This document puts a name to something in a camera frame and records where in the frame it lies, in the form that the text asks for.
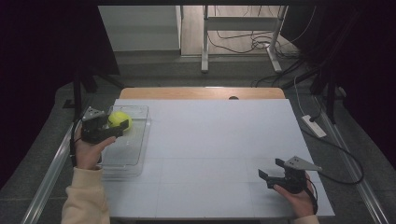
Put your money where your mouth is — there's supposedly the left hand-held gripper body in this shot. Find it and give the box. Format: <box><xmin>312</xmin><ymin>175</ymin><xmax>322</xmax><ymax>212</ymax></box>
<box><xmin>81</xmin><ymin>106</ymin><xmax>117</xmax><ymax>145</ymax></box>

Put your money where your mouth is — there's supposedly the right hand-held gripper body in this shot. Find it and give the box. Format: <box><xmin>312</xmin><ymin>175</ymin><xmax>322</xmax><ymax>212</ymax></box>
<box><xmin>266</xmin><ymin>156</ymin><xmax>323</xmax><ymax>194</ymax></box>

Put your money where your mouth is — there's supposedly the yellow-green apple with stem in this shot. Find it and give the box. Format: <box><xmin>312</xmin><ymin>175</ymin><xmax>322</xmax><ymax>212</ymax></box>
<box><xmin>106</xmin><ymin>110</ymin><xmax>134</xmax><ymax>131</ymax></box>

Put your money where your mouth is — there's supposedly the clear plastic container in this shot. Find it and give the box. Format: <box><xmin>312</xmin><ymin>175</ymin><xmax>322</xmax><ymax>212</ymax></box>
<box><xmin>101</xmin><ymin>105</ymin><xmax>152</xmax><ymax>179</ymax></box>

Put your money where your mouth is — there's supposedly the person's left hand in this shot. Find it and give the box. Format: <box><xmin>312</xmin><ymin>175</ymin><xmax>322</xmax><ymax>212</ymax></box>
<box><xmin>74</xmin><ymin>127</ymin><xmax>117</xmax><ymax>170</ymax></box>

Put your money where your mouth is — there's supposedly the person's right hand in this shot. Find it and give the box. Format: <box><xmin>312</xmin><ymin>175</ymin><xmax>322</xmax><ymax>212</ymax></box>
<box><xmin>274</xmin><ymin>173</ymin><xmax>317</xmax><ymax>218</ymax></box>

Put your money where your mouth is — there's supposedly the black metal stand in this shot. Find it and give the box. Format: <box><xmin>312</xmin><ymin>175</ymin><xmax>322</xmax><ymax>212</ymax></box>
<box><xmin>281</xmin><ymin>62</ymin><xmax>347</xmax><ymax>125</ymax></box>
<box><xmin>64</xmin><ymin>66</ymin><xmax>125</xmax><ymax>123</ymax></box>

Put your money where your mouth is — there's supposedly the white power strip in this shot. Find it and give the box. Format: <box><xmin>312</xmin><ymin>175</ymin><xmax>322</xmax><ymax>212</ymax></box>
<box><xmin>301</xmin><ymin>114</ymin><xmax>328</xmax><ymax>139</ymax></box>

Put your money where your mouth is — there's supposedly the white board table cover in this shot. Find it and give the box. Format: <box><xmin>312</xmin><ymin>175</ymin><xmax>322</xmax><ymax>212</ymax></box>
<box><xmin>101</xmin><ymin>98</ymin><xmax>335</xmax><ymax>218</ymax></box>

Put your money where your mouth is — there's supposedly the wooden table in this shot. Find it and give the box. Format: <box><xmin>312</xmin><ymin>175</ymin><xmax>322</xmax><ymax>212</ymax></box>
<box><xmin>119</xmin><ymin>87</ymin><xmax>287</xmax><ymax>101</ymax></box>

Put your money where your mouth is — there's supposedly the white cabinet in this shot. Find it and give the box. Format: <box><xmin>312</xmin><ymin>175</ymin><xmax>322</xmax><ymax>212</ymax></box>
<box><xmin>98</xmin><ymin>5</ymin><xmax>183</xmax><ymax>52</ymax></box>

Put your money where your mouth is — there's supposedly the white metal stand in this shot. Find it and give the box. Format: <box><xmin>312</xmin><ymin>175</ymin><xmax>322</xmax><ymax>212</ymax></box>
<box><xmin>200</xmin><ymin>5</ymin><xmax>289</xmax><ymax>74</ymax></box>

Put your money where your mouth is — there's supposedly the right hand-held gripper black cable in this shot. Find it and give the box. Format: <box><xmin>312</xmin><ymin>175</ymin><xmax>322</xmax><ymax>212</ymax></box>
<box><xmin>306</xmin><ymin>177</ymin><xmax>319</xmax><ymax>215</ymax></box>

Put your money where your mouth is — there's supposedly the aluminium floor rail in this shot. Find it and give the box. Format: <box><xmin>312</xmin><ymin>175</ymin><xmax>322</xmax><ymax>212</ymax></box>
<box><xmin>20</xmin><ymin>102</ymin><xmax>94</xmax><ymax>224</ymax></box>
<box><xmin>312</xmin><ymin>96</ymin><xmax>390</xmax><ymax>224</ymax></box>

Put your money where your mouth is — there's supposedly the black power cable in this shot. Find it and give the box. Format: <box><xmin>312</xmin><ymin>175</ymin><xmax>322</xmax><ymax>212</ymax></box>
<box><xmin>300</xmin><ymin>115</ymin><xmax>365</xmax><ymax>186</ymax></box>

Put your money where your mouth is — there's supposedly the tangle of black floor cables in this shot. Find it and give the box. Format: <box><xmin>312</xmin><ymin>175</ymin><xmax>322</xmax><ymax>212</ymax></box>
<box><xmin>206</xmin><ymin>5</ymin><xmax>316</xmax><ymax>61</ymax></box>

